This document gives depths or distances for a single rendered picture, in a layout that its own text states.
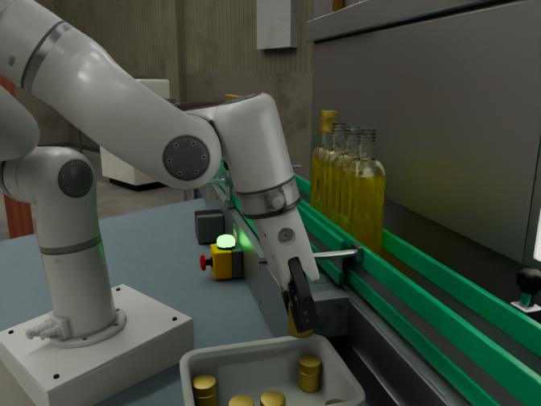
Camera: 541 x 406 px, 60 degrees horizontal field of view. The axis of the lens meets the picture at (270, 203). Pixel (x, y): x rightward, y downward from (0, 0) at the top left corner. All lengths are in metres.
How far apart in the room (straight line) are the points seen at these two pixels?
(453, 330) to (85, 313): 0.55
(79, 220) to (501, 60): 0.66
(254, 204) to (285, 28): 4.38
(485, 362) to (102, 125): 0.45
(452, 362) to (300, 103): 4.36
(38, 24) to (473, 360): 0.56
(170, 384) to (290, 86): 4.32
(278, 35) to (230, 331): 4.22
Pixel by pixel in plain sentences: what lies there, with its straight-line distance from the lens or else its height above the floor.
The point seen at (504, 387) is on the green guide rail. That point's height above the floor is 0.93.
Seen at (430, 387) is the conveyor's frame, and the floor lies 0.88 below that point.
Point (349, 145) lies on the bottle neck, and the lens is 0.86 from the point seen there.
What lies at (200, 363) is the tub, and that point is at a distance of 0.72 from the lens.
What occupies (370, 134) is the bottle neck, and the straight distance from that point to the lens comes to 0.80.
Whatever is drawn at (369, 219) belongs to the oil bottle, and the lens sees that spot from 0.82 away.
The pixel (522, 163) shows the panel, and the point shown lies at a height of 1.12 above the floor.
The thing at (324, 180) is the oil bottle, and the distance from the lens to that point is 0.92.
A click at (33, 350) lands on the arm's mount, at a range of 0.87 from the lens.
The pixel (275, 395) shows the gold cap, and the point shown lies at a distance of 0.67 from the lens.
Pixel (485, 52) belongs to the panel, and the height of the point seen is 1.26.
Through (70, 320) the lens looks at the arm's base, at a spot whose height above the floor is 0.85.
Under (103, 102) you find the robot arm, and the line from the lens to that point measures 0.48.
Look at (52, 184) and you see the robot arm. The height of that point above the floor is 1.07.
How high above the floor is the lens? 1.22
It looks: 15 degrees down
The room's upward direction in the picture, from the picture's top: straight up
